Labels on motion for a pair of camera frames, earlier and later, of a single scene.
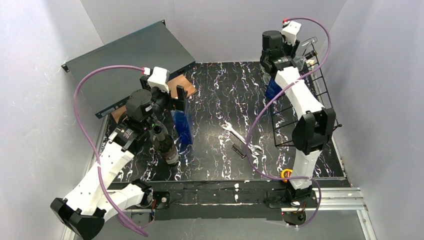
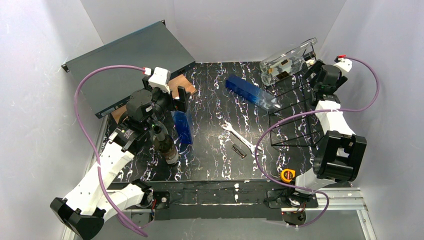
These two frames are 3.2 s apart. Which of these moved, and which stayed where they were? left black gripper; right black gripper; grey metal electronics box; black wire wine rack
Moved: right black gripper
Stayed: black wire wine rack; left black gripper; grey metal electronics box
